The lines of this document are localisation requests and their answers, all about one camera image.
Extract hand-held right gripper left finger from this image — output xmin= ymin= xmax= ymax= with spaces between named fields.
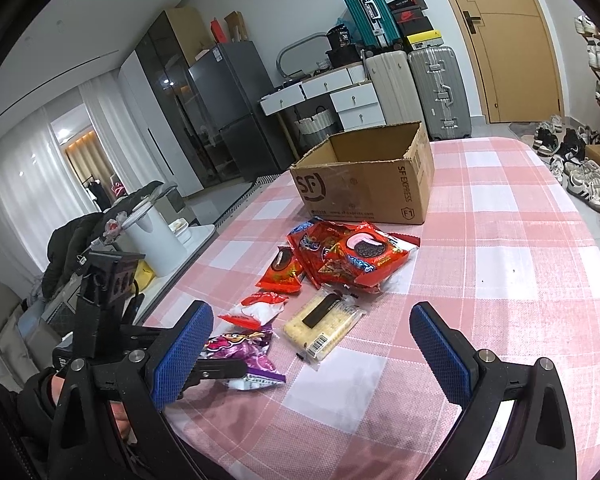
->
xmin=47 ymin=300 xmax=216 ymax=480

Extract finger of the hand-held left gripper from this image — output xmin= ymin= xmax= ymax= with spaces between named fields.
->
xmin=182 ymin=357 xmax=249 ymax=396
xmin=99 ymin=324 xmax=181 ymax=360

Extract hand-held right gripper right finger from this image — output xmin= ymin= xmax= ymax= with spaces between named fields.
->
xmin=409 ymin=301 xmax=579 ymax=480

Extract purple snack packet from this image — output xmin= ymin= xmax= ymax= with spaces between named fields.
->
xmin=200 ymin=325 xmax=287 ymax=392

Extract white and red snack packet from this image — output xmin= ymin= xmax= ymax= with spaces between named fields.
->
xmin=218 ymin=292 xmax=289 ymax=331

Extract red chocolate pie packet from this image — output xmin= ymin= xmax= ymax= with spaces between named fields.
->
xmin=256 ymin=246 xmax=305 ymax=293

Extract red packet with blue logo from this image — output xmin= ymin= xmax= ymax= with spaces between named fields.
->
xmin=286 ymin=217 xmax=353 ymax=288

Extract brown cardboard box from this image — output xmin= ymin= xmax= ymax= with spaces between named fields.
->
xmin=289 ymin=121 xmax=436 ymax=226

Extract person's left forearm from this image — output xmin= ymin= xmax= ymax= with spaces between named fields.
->
xmin=17 ymin=367 xmax=61 ymax=480

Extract black jacket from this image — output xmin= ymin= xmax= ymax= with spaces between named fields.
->
xmin=42 ymin=180 xmax=166 ymax=301

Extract white appliance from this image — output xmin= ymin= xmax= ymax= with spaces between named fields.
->
xmin=112 ymin=182 xmax=181 ymax=278

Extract white side table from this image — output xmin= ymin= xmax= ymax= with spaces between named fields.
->
xmin=145 ymin=222 xmax=216 ymax=301

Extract clear cracker packet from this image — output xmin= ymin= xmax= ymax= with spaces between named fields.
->
xmin=283 ymin=285 xmax=368 ymax=367

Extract pink checked tablecloth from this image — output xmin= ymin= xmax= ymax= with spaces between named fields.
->
xmin=125 ymin=136 xmax=600 ymax=480

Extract grey cushions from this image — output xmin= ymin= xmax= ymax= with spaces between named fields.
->
xmin=0 ymin=280 xmax=56 ymax=391

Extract red sandwich cookie packet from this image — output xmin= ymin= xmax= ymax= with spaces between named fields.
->
xmin=340 ymin=227 xmax=421 ymax=291

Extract white curtains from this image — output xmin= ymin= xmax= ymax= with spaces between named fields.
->
xmin=0 ymin=80 xmax=131 ymax=281

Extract dotted rug with striped edge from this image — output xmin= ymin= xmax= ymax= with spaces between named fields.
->
xmin=215 ymin=172 xmax=281 ymax=226

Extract white cabinet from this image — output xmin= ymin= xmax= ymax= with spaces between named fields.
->
xmin=117 ymin=52 xmax=206 ymax=196

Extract black glass cabinet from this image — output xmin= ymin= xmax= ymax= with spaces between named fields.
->
xmin=134 ymin=10 xmax=231 ymax=196

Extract grey refrigerator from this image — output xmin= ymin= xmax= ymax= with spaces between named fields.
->
xmin=187 ymin=40 xmax=293 ymax=181

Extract pile of shoes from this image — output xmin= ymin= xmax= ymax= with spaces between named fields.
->
xmin=522 ymin=115 xmax=600 ymax=216

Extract grey door mat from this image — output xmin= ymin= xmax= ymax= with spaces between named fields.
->
xmin=510 ymin=121 xmax=546 ymax=141

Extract woven basket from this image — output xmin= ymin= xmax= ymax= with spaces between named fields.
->
xmin=294 ymin=106 xmax=338 ymax=148

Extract white desk with drawers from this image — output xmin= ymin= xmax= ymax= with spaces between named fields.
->
xmin=259 ymin=66 xmax=387 ymax=133

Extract large plain cardboard box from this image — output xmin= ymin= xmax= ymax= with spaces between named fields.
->
xmin=166 ymin=6 xmax=216 ymax=66

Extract silver suitcase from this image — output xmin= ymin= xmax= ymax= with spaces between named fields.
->
xmin=407 ymin=46 xmax=473 ymax=141

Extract beige suitcase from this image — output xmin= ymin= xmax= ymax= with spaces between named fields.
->
xmin=364 ymin=51 xmax=425 ymax=131

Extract wooden door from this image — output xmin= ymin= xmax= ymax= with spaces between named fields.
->
xmin=427 ymin=0 xmax=565 ymax=123

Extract yellow shoe box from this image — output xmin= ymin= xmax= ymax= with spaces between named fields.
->
xmin=404 ymin=29 xmax=443 ymax=52

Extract black bag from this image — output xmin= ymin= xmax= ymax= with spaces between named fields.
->
xmin=326 ymin=24 xmax=363 ymax=68

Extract red logo shoe box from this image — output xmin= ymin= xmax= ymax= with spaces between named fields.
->
xmin=395 ymin=9 xmax=433 ymax=36

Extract teal suitcase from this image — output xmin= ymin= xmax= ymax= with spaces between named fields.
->
xmin=338 ymin=0 xmax=402 ymax=52

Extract oval metal frame mirror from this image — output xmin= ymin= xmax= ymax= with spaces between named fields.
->
xmin=277 ymin=32 xmax=333 ymax=78

